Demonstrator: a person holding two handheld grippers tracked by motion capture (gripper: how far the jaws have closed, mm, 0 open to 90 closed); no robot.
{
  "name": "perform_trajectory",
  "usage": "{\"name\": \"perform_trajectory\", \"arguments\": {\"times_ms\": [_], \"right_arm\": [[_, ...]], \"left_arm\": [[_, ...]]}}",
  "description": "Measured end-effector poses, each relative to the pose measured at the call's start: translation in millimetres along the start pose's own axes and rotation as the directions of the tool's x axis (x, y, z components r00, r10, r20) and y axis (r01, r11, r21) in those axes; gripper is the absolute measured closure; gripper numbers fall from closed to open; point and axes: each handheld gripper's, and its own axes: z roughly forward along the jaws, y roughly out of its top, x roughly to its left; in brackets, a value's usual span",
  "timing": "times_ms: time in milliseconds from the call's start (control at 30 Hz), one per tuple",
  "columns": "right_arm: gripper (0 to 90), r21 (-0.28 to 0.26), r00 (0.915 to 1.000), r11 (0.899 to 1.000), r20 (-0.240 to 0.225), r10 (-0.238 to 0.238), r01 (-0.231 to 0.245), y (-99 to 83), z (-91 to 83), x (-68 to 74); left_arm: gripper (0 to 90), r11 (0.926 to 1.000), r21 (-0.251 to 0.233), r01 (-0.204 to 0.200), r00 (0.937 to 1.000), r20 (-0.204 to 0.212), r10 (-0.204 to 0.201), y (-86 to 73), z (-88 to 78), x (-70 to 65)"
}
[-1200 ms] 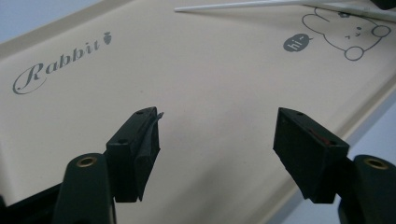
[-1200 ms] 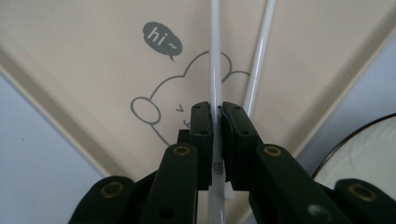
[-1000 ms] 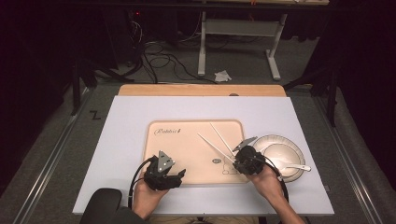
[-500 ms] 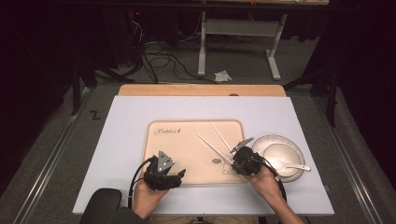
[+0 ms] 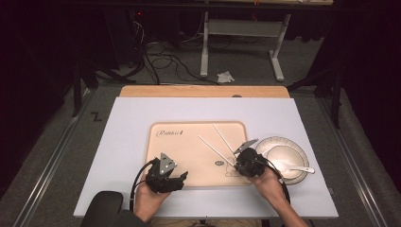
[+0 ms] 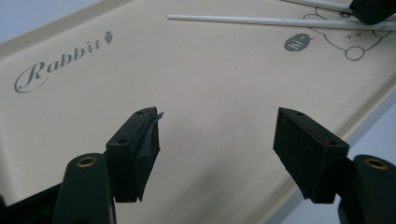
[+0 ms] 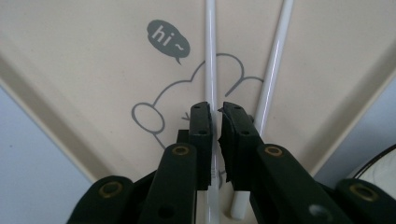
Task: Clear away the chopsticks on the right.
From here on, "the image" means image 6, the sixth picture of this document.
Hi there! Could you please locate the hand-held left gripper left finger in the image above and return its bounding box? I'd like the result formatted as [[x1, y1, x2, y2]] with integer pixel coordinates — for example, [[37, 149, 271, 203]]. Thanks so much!
[[106, 106, 164, 203]]

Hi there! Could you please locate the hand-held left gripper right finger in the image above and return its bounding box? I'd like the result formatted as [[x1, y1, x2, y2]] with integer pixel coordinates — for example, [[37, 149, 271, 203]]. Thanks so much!
[[273, 107, 350, 204]]

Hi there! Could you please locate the beige tray with rabbit print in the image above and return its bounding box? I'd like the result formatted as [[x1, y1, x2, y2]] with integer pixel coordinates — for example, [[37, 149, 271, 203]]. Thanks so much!
[[0, 0, 396, 224]]

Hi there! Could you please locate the white chopstick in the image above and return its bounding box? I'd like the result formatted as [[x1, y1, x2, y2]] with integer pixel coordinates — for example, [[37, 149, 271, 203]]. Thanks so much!
[[166, 14, 396, 32]]

